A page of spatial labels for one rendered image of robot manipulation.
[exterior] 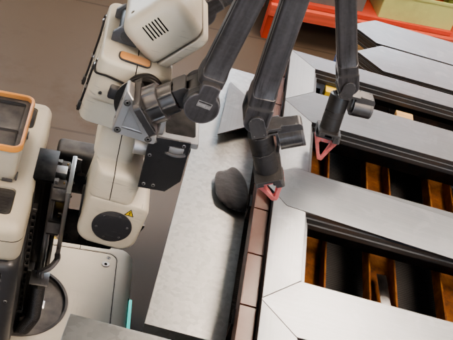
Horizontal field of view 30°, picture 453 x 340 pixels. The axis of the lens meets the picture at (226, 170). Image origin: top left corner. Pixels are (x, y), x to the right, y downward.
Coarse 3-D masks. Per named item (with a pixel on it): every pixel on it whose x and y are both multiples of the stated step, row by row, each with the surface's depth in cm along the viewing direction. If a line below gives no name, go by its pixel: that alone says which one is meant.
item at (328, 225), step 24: (288, 72) 281; (384, 96) 288; (408, 96) 288; (312, 144) 254; (360, 144) 261; (384, 144) 261; (432, 168) 262; (312, 216) 224; (360, 240) 225; (384, 240) 225; (264, 264) 206
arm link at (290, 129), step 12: (252, 120) 183; (276, 120) 189; (288, 120) 188; (300, 120) 188; (252, 132) 185; (264, 132) 185; (288, 132) 188; (300, 132) 188; (288, 144) 189; (300, 144) 189
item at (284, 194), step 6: (294, 168) 237; (288, 174) 234; (294, 174) 235; (288, 180) 232; (270, 186) 228; (288, 186) 230; (282, 192) 227; (288, 192) 228; (282, 198) 225; (288, 198) 226
